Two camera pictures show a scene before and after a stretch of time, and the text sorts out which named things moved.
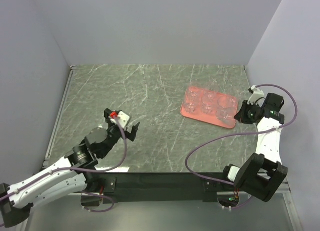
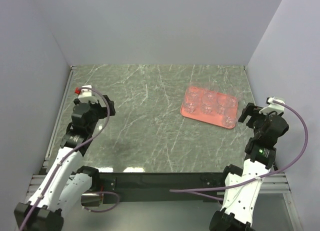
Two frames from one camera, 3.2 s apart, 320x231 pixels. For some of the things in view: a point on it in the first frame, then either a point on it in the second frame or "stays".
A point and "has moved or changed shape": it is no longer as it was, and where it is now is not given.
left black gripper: x=131 y=135 → x=103 y=110
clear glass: x=225 y=101 stays
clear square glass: x=188 y=107 stays
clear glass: x=193 y=95 stays
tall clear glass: x=227 y=115 has moved or changed shape
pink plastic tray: x=213 y=108 stays
